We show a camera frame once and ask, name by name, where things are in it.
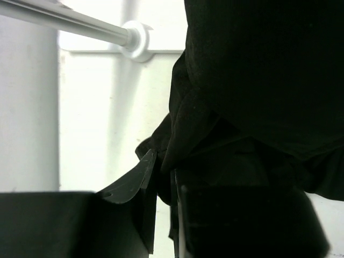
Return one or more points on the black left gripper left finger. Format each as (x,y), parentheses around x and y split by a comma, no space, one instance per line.
(118,221)

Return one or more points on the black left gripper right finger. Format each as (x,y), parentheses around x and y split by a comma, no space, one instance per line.
(250,203)

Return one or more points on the black shirt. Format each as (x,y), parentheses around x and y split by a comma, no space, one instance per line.
(256,98)

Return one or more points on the white metal clothes rack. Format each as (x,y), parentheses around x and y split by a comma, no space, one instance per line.
(83,34)

